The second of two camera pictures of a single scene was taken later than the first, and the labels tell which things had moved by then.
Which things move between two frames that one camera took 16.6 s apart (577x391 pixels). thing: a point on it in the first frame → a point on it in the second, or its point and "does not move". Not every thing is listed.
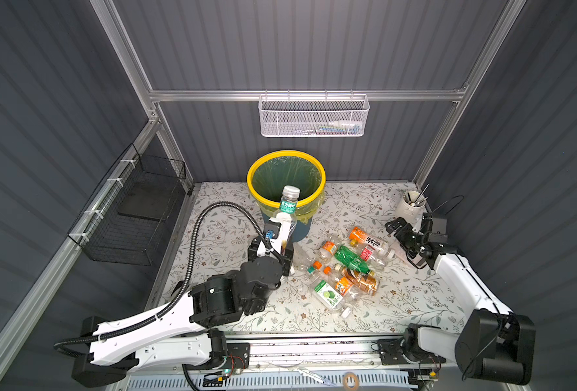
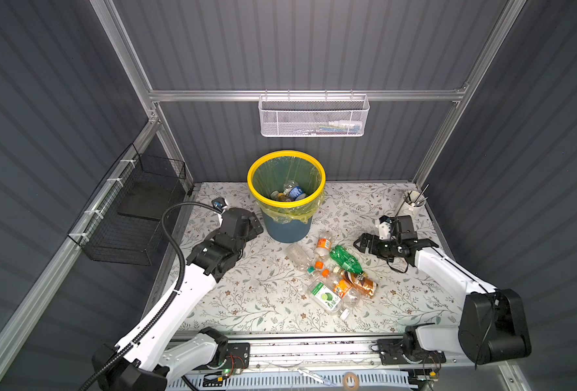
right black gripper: x=400 y=235 → x=373 y=247
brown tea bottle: x=367 y=283 does not move
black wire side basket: x=121 y=222 does not move
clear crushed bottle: x=303 y=260 does not move
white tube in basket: x=342 y=126 does not move
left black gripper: x=284 y=263 → x=256 y=226
